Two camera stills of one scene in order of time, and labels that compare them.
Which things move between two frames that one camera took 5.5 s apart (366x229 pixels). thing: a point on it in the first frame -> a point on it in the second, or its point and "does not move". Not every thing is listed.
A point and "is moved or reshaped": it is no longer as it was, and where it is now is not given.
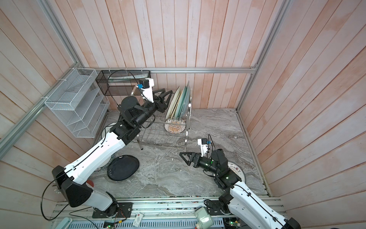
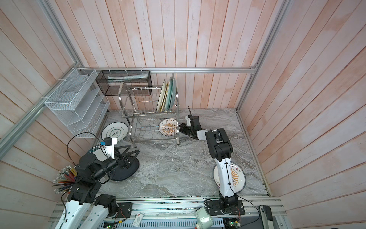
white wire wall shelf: x=78 y=103 does not move
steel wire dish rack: x=171 y=127 is moved or reshaped
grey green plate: x=187 y=100 -> x=173 y=92
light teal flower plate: x=180 y=102 -> x=168 y=94
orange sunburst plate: x=237 y=170 does not move
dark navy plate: x=122 y=167 does not move
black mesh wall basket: x=121 y=82 does not move
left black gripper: x=161 y=104 -> x=127 y=149
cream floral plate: x=172 y=103 is moved or reshaped
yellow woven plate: x=174 y=111 is moved or reshaped
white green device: x=204 y=220 does not move
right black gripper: x=194 y=156 -> x=182 y=129
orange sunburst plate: x=175 y=126 is moved or reshaped
